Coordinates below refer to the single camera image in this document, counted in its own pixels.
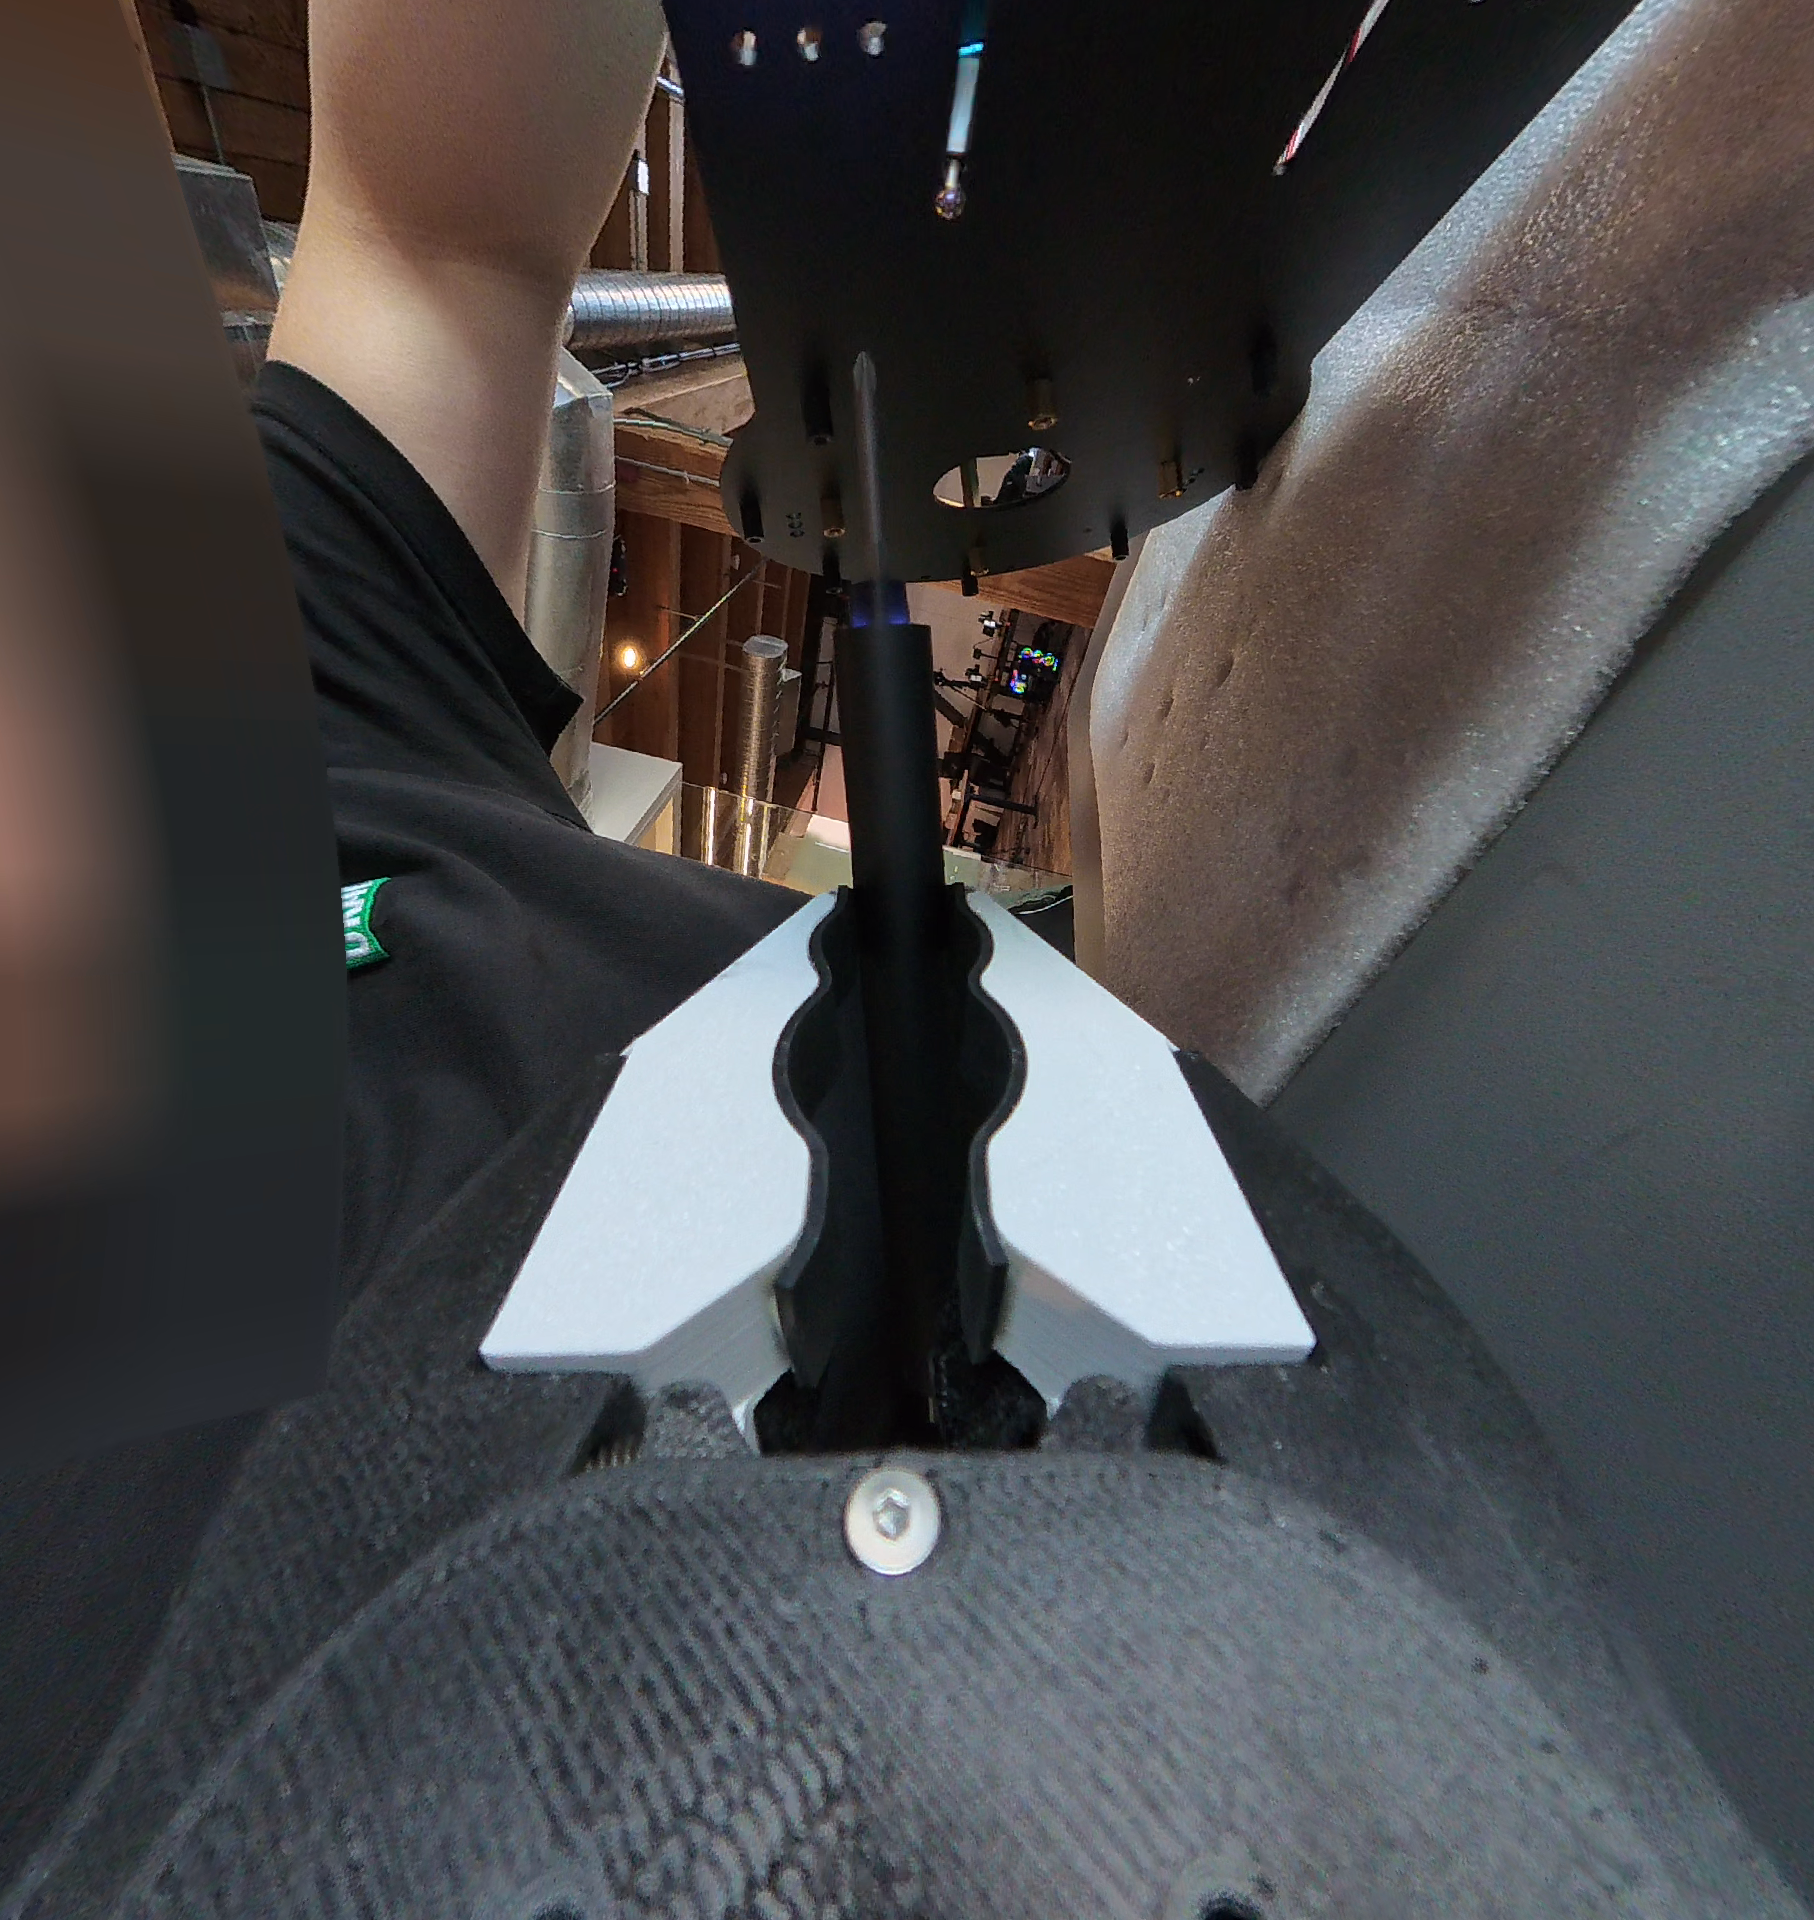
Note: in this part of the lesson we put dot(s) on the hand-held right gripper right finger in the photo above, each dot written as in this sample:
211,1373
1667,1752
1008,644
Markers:
1149,1201

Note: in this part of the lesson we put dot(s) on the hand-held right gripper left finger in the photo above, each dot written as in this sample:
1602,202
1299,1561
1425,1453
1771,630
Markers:
645,1201

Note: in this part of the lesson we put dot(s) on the black electric screwdriver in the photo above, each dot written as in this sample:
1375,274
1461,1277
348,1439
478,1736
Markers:
887,774

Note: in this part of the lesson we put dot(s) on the black metal chassis plate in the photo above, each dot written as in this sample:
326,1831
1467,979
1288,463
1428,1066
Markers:
1149,253

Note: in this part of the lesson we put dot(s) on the person's left forearm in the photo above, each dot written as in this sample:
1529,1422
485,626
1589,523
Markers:
440,177

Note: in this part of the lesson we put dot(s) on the white foam sheet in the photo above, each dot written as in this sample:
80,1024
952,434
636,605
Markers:
1443,597

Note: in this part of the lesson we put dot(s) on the white rod with metal tip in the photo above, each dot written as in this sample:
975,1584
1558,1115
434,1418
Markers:
975,109

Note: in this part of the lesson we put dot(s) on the small silver duct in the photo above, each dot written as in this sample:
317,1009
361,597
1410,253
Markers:
759,757

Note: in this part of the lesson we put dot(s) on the upright silver duct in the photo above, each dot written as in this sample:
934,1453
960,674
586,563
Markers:
571,565

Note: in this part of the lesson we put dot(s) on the silver ventilation duct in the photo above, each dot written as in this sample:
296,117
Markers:
645,311

